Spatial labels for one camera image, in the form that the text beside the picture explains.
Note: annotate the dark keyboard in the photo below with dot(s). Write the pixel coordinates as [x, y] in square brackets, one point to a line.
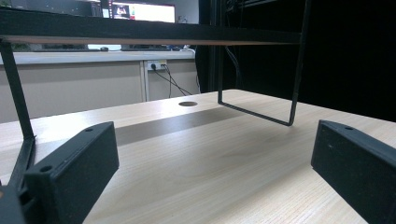
[144, 48]

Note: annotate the black two-tier shelf rack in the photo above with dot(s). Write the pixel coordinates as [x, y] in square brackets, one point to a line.
[124, 29]

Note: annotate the dark curtain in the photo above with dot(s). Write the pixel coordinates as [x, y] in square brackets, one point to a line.
[348, 62]

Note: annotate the beige desk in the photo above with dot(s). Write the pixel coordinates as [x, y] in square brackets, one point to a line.
[77, 87]

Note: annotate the lit computer monitor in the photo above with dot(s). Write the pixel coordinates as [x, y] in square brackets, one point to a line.
[146, 12]

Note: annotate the computer mouse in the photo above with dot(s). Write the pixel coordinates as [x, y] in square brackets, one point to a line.
[104, 48]

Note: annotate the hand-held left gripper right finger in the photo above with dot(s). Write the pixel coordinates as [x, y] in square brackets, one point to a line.
[358, 168]

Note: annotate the dark computer monitor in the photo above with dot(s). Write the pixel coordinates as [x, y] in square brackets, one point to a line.
[56, 6]

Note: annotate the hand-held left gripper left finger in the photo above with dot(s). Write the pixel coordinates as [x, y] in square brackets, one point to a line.
[71, 174]

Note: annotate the white wall outlet with plugs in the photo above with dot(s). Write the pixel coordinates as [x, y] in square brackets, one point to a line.
[157, 65]

